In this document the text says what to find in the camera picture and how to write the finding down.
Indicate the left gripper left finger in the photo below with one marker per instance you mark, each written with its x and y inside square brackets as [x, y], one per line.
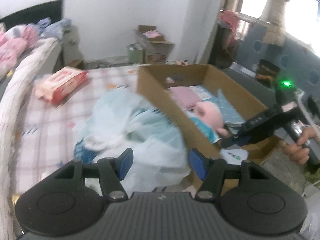
[110, 172]

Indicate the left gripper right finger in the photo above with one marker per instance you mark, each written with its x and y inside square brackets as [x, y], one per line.
[212, 173]

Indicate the blue wet wipes pack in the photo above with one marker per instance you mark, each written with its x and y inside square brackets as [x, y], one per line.
[208, 132]

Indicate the blue towel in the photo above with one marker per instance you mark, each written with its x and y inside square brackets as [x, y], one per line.
[229, 113]

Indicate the pink plush doll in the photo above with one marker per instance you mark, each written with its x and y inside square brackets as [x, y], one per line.
[210, 114]

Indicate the blue white tissue box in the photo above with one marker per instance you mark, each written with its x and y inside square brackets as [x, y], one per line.
[201, 92]

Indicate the pink cloth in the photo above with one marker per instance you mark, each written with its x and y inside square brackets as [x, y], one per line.
[183, 96]

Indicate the right hand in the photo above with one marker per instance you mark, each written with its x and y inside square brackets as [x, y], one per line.
[296, 152]

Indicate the white plastic bag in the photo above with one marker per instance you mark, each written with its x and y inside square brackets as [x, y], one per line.
[122, 119]

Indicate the plaid bed sheet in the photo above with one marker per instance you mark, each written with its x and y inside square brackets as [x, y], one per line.
[46, 134]

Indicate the red pink wipes pack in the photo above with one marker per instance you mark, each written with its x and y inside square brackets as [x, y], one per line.
[59, 85]

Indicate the brown cardboard box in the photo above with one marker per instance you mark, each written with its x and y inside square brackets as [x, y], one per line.
[201, 100]

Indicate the plush toy on floor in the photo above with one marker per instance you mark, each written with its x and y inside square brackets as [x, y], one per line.
[181, 63]

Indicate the small wooden stool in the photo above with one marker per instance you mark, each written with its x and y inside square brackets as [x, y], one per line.
[79, 64]

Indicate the green paper bag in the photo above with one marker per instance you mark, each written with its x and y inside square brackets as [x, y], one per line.
[135, 53]

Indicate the white fringed blanket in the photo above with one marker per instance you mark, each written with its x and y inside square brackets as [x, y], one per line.
[11, 101]

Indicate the open cardboard box with pink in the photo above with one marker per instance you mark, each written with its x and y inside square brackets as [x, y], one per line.
[155, 45]

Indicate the blue purple clothes pile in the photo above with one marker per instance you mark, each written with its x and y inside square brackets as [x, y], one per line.
[47, 29]

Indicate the pink grey quilt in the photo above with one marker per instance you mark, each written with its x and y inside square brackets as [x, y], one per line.
[14, 43]

